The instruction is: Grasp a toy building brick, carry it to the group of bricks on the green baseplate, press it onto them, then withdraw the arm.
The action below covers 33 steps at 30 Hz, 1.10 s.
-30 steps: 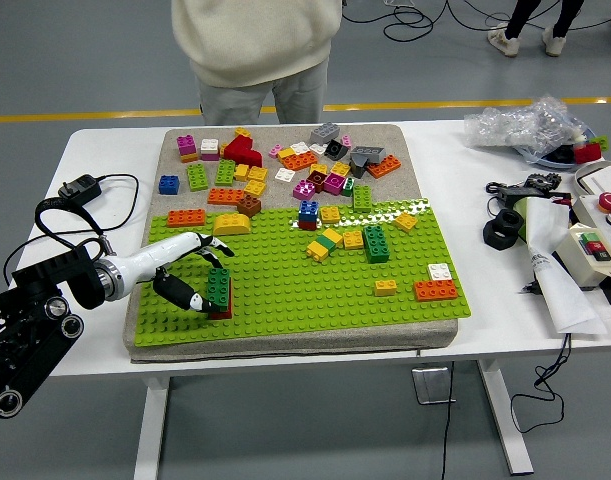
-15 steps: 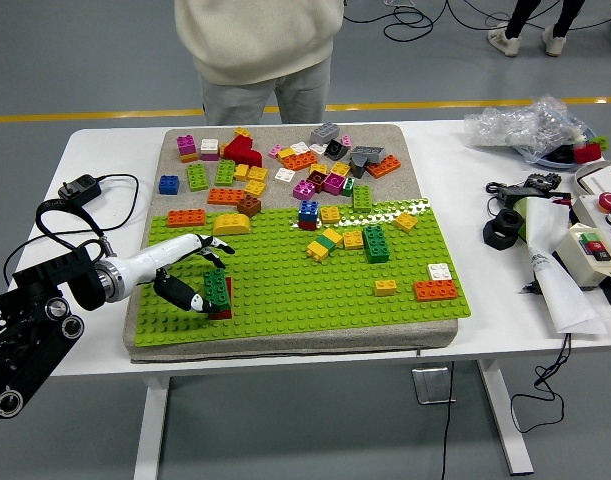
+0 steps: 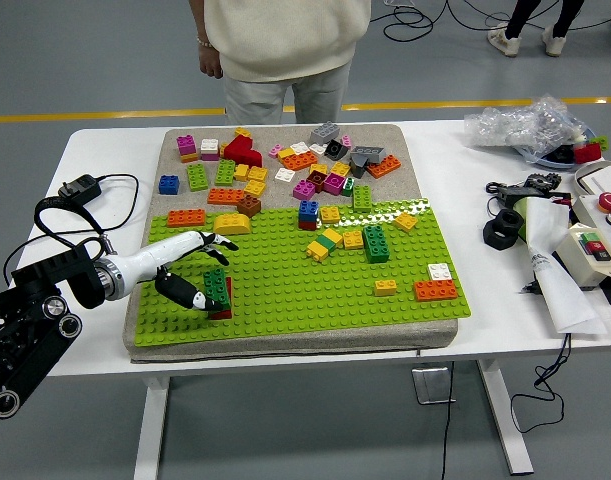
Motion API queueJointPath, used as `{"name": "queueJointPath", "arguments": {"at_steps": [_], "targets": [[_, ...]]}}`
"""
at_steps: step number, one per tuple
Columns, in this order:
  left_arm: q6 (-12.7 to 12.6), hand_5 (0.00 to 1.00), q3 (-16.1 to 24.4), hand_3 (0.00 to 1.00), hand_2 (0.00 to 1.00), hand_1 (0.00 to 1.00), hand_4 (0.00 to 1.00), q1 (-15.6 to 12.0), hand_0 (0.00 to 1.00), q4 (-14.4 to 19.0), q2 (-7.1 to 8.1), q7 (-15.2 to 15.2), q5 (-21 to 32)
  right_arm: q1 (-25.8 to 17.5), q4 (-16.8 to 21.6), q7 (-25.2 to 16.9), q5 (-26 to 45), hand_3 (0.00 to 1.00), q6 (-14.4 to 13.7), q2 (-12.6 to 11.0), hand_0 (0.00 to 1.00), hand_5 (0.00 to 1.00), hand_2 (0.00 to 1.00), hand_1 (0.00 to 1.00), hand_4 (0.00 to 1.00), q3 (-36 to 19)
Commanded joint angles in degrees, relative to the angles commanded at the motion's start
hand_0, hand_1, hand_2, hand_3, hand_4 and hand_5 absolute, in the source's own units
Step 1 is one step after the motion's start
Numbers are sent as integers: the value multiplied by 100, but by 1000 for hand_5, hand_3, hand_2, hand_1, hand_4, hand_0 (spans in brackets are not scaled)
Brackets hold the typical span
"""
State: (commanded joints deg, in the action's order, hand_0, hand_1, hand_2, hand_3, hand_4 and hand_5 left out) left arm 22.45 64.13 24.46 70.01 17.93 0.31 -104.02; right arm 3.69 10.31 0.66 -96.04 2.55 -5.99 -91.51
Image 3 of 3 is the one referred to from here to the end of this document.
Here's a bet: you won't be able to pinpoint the red 2x4 brick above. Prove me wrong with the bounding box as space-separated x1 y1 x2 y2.
208 277 234 321

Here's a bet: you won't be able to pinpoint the black adapter cord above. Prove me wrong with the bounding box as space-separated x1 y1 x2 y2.
3 173 140 287

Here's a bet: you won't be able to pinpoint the black hanging cable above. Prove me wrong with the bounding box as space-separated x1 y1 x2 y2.
509 332 574 434

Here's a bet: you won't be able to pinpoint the black floor cable with plug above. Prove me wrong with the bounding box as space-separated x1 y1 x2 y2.
437 359 458 480

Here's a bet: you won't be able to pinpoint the large red sloped brick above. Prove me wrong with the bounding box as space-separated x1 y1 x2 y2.
223 134 264 169

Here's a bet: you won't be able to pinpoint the small white switch box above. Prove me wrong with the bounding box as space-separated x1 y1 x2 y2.
554 222 611 290

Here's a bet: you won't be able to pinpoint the large black hex nut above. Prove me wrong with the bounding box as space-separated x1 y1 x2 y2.
482 208 527 251

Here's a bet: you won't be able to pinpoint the black looped floor cables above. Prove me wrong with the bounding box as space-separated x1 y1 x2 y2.
369 0 439 41

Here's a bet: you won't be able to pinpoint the long black floor cable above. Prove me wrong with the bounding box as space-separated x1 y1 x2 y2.
442 0 611 34

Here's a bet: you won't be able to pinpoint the clear bubble plastic bag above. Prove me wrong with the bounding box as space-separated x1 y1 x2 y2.
463 95 595 151

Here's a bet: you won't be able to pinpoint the lime green cloth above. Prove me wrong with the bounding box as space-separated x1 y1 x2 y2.
514 197 537 242

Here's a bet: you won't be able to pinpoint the blue shallow bowl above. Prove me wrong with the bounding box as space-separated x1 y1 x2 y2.
514 124 610 170

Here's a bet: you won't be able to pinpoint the metal floor socket plate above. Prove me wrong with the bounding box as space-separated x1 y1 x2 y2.
411 367 457 405

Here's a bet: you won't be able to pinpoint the black power adapter plug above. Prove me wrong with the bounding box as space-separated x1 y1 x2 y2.
58 173 103 205

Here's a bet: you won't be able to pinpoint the dark grey sloped brick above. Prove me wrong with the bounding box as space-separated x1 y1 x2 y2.
348 153 371 179

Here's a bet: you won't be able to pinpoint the white push-button control box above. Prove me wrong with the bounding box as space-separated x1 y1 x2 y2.
569 189 611 296

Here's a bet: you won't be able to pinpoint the dark green 2x4 brick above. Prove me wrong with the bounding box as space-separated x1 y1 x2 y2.
203 268 232 311
362 225 391 265

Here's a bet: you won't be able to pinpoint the person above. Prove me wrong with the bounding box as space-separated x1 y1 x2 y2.
487 0 585 58
202 0 372 126

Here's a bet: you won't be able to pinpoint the yellow arched brick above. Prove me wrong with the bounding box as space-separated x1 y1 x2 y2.
213 212 253 237

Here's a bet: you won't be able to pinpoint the white card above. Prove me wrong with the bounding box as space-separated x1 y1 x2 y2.
582 167 611 199

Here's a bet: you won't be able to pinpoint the person's right hand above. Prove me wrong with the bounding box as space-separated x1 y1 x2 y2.
198 45 225 80

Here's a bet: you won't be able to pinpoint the white rounded tray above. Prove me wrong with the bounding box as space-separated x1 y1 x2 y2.
573 158 611 202

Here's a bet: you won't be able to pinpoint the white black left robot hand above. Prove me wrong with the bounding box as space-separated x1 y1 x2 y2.
118 230 240 314

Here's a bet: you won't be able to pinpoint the white table leg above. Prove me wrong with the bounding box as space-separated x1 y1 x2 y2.
477 358 535 475
133 374 172 480

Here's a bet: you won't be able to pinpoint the light grey 2x4 brick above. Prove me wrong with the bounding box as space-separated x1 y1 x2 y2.
309 122 342 146

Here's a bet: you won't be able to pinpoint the lime 2x4 brick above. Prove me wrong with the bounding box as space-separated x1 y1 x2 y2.
214 158 237 187
352 185 374 212
186 162 210 192

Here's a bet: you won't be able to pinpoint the brown 2x2 brick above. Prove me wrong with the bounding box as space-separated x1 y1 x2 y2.
236 194 263 218

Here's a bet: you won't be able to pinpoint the white paper sheet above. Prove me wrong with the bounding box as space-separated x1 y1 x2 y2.
517 197 610 335

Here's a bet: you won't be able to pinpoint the orange 2x4 brick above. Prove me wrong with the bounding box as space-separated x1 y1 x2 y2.
365 153 403 180
166 208 207 229
413 279 460 303
207 186 246 206
281 151 319 172

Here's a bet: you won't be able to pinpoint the lime green studded baseplate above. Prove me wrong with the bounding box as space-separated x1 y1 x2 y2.
133 198 473 349

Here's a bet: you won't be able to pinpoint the black toothed gear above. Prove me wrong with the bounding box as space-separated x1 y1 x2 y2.
526 172 563 191

